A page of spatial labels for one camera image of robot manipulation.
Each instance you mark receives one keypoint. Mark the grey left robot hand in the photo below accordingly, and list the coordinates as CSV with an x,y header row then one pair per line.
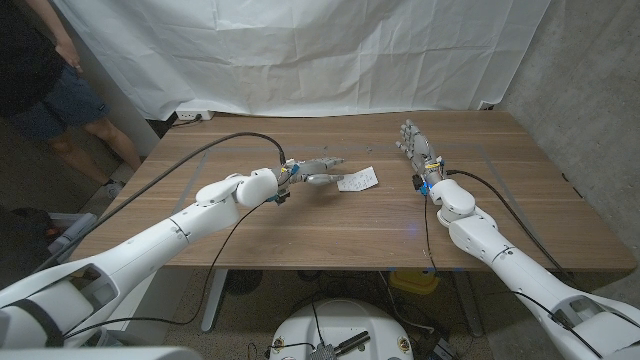
x,y
310,172

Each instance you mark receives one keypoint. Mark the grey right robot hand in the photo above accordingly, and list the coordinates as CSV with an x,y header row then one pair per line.
x,y
422,152

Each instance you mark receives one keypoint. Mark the white receipt paper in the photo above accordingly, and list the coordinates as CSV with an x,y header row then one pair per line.
x,y
360,180

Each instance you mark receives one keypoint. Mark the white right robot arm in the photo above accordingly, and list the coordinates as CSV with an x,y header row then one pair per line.
x,y
510,260

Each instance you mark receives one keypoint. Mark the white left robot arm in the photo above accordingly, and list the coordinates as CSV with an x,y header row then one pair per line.
x,y
150,245

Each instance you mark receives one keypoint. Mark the white backdrop cloth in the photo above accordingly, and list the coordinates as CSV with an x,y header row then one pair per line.
x,y
300,50

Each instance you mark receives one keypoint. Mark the round black object under table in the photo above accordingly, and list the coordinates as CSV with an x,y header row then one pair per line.
x,y
245,280

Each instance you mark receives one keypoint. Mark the yellow object under table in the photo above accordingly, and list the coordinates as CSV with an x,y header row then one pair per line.
x,y
415,282

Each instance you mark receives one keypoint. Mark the white power strip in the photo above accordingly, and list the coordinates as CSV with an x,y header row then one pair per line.
x,y
192,115

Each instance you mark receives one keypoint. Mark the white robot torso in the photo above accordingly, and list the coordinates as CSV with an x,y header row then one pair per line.
x,y
345,320

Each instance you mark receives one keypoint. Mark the grey table leg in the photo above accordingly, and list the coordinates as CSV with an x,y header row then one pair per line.
x,y
467,305

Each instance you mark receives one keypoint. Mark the white table leg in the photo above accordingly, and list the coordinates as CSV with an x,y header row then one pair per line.
x,y
214,300

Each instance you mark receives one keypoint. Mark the black power adapter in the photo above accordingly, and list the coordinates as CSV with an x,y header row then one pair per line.
x,y
442,350

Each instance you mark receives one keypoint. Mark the translucent plastic bin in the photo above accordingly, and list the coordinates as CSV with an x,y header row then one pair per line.
x,y
75,231

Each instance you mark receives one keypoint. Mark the black bag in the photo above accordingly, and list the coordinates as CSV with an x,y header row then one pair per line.
x,y
20,240

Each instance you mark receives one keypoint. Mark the person in black shirt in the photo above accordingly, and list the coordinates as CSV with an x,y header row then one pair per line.
x,y
30,65

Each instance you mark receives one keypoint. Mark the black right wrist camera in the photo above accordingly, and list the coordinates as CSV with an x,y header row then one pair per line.
x,y
419,181

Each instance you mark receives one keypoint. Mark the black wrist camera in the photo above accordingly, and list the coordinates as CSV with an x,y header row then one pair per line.
x,y
282,196
419,181

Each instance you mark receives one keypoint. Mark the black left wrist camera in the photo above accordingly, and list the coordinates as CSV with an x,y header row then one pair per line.
x,y
282,196

